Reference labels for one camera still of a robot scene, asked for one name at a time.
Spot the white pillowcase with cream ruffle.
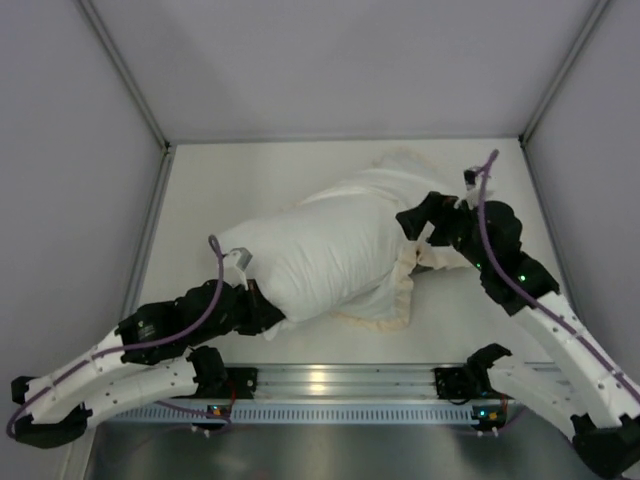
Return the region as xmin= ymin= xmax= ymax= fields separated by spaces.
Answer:
xmin=286 ymin=149 xmax=470 ymax=331

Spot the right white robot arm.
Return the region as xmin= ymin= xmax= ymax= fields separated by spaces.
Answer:
xmin=396 ymin=192 xmax=639 ymax=479

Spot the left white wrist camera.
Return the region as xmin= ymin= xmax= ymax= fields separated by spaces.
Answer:
xmin=224 ymin=247 xmax=253 ymax=283

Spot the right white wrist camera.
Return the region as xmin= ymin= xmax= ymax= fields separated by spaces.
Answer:
xmin=463 ymin=167 xmax=494 ymax=209

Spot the aluminium frame post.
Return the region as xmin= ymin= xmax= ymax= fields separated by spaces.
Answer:
xmin=518 ymin=0 xmax=616 ymax=150
xmin=75 ymin=0 xmax=171 ymax=153

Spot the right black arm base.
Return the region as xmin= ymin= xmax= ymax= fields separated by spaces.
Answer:
xmin=433 ymin=366 xmax=501 ymax=405

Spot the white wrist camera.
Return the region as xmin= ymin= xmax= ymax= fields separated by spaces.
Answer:
xmin=463 ymin=167 xmax=494 ymax=209
xmin=224 ymin=247 xmax=253 ymax=283

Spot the aluminium mounting rail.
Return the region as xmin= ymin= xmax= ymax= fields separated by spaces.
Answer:
xmin=79 ymin=363 xmax=626 ymax=401

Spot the right aluminium frame post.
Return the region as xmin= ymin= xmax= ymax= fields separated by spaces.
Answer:
xmin=518 ymin=0 xmax=616 ymax=150

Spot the white pillow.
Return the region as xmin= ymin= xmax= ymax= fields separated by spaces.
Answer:
xmin=217 ymin=193 xmax=413 ymax=340

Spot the left aluminium frame post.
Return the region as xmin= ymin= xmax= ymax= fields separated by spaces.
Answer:
xmin=75 ymin=0 xmax=171 ymax=153

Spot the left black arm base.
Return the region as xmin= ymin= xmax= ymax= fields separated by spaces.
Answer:
xmin=180 ymin=367 xmax=259 ymax=400

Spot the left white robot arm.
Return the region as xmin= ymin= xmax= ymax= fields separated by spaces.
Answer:
xmin=6 ymin=280 xmax=284 ymax=449

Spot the perforated grey cable duct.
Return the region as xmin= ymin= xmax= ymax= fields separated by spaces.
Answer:
xmin=99 ymin=403 xmax=506 ymax=425

